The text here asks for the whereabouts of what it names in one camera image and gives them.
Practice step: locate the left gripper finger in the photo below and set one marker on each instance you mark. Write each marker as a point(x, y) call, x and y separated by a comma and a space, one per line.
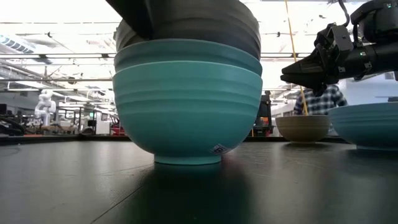
point(136, 15)

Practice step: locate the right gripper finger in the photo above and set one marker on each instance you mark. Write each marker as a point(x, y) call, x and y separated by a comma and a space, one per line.
point(309, 67)
point(312, 81)

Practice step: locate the beige bowl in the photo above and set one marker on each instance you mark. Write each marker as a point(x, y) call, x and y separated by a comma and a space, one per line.
point(303, 129)

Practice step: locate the dark teal bowl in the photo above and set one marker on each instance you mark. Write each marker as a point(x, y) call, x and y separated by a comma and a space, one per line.
point(186, 51)

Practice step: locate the black bowl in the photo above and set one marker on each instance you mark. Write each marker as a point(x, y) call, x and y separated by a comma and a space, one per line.
point(202, 21)

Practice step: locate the blue bowl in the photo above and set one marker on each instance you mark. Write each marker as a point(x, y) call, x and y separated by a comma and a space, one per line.
point(367, 124)

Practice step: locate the light teal bowl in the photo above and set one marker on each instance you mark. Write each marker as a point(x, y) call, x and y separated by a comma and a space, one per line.
point(186, 118)

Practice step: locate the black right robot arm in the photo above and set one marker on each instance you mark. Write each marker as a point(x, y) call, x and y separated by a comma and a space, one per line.
point(379, 21)

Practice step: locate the person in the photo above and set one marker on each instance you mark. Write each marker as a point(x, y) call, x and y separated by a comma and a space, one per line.
point(323, 101)

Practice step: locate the black machine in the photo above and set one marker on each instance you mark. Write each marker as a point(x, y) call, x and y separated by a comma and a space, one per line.
point(264, 109)

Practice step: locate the red cart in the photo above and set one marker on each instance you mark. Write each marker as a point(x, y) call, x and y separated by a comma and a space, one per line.
point(116, 127)

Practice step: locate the white cabinet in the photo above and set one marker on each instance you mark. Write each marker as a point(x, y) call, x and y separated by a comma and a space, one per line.
point(101, 124)

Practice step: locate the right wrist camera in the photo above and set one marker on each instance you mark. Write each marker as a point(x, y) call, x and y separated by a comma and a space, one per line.
point(342, 39)

